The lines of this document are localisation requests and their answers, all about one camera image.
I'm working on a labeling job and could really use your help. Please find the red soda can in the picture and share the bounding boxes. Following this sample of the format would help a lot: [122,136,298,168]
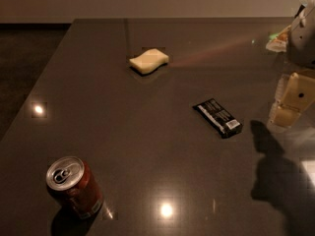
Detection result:
[46,156,103,219]

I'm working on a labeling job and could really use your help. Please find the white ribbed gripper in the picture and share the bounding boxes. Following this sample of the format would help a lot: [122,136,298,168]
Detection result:
[267,70,315,130]

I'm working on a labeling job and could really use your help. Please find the yellow sponge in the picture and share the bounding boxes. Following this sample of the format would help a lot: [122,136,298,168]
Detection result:
[129,48,169,75]

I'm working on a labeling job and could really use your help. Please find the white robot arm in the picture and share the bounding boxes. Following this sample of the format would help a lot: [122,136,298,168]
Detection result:
[266,0,315,132]

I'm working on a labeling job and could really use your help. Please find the black snack bar wrapper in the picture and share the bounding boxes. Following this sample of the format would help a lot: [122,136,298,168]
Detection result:
[193,98,243,139]

